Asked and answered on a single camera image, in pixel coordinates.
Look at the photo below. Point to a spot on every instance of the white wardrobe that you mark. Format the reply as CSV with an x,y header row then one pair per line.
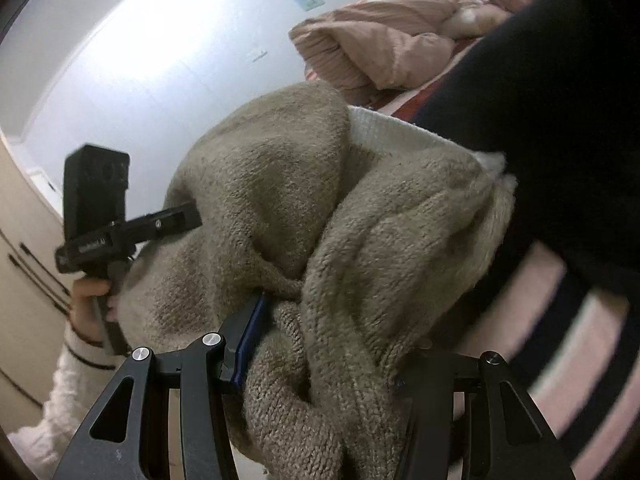
x,y
25,240

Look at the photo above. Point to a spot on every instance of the pink quilt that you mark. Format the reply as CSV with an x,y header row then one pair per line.
x,y
380,35

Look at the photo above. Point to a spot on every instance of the beige knit sweater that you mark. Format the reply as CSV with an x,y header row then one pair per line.
x,y
400,240

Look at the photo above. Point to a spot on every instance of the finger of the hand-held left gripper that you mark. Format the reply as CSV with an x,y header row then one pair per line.
x,y
167,222

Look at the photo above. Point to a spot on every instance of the person's left hand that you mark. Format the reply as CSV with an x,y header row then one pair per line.
x,y
85,310

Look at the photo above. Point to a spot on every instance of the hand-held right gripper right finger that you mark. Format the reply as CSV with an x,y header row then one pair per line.
x,y
430,410

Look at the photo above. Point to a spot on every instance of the white light switch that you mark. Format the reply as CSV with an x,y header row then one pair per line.
x,y
257,55

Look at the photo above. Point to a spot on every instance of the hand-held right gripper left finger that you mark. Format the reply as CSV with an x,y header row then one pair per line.
x,y
250,332

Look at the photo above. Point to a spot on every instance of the person's left forearm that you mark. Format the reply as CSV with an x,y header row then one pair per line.
x,y
65,395

